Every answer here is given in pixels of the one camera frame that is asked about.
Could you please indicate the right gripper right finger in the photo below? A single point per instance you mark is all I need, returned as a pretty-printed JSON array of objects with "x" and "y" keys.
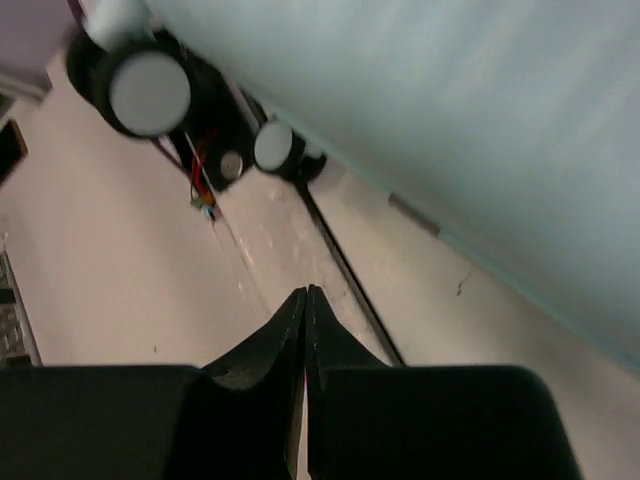
[{"x": 369, "y": 420}]

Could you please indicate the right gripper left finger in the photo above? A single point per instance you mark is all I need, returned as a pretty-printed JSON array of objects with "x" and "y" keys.
[{"x": 236, "y": 418}]

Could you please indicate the light blue hard-shell suitcase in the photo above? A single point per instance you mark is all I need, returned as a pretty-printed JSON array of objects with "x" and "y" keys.
[{"x": 513, "y": 125}]

